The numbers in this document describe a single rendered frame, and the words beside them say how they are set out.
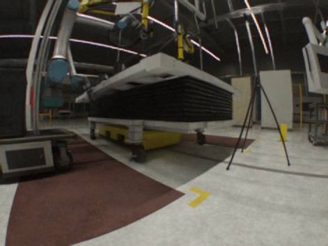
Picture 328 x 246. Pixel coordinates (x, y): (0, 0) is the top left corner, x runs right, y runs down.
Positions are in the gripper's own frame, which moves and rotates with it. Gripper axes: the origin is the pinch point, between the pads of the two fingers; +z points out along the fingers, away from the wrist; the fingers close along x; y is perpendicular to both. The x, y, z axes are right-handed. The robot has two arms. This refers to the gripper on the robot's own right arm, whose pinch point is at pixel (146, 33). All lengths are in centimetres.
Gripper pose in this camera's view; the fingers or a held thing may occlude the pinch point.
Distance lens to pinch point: 174.8
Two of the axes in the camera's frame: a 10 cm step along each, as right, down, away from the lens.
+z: 6.5, 4.7, 6.0
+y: 6.6, 0.5, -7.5
